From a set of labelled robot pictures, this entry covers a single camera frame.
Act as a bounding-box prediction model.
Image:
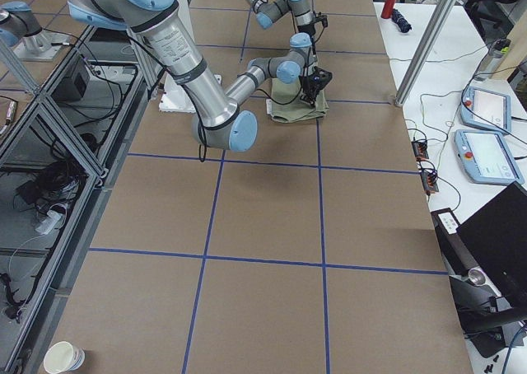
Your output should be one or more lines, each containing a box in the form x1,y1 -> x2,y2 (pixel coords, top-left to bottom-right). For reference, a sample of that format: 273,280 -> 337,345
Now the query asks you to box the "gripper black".
300,75 -> 324,102
297,23 -> 315,40

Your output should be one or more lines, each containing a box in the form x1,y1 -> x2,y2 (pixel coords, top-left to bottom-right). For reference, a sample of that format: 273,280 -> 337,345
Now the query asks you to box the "olive green long-sleeve shirt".
266,78 -> 329,124

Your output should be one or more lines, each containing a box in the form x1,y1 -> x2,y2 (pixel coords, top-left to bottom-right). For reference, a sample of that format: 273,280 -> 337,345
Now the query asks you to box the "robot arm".
68,0 -> 332,152
245,0 -> 316,38

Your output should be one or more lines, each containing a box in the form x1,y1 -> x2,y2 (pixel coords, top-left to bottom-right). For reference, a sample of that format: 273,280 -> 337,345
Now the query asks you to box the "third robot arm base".
1,1 -> 70,62

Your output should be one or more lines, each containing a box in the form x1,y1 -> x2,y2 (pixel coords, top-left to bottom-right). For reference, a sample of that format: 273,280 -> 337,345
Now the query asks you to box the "folded dark blue umbrella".
391,8 -> 412,34

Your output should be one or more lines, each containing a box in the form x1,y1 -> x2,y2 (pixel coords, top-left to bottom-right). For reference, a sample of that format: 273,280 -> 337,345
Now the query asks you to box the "orange terminal block strip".
411,139 -> 439,197

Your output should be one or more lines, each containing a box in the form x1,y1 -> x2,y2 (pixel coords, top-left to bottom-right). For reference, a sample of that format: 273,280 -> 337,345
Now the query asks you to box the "far teach pendant tablet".
461,86 -> 511,134

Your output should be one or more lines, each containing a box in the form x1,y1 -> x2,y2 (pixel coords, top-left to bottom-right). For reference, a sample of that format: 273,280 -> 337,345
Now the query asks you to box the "teach pendant tablet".
461,86 -> 511,134
454,129 -> 525,186

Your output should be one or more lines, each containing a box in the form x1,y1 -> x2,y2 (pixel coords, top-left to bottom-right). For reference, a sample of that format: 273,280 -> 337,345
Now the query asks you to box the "near teach pendant tablet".
454,129 -> 525,186

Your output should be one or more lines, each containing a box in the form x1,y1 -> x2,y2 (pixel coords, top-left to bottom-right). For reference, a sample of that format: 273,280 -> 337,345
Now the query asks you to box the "black laptop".
457,182 -> 526,306

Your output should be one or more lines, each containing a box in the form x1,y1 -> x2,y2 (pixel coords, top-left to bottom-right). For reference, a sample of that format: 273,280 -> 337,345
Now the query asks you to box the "paper cup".
43,341 -> 86,374

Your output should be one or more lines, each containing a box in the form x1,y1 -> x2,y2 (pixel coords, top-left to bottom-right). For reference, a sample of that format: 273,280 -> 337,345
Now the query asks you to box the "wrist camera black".
312,68 -> 333,90
313,12 -> 328,28

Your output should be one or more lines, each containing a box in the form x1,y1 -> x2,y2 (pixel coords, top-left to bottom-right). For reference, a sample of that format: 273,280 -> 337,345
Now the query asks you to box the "aluminium frame post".
394,0 -> 456,107

